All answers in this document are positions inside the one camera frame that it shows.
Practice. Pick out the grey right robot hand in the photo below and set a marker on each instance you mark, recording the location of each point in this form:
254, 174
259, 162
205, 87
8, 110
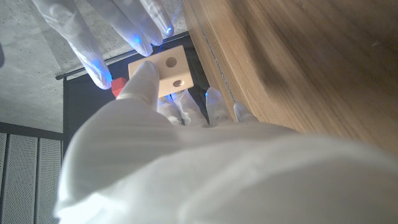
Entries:
102, 31

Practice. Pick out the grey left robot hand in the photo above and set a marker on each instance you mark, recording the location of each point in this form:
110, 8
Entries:
217, 177

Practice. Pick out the red-headed wooden screw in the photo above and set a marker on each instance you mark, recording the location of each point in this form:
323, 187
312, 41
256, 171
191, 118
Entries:
117, 86

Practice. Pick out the wooden block with holes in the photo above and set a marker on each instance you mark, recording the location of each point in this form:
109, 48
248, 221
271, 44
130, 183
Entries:
172, 71

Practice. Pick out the black backdrop stand pole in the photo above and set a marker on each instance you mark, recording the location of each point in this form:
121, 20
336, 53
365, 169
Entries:
124, 56

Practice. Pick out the grey perforated panel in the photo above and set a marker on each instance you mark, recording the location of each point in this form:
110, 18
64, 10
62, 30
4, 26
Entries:
25, 180

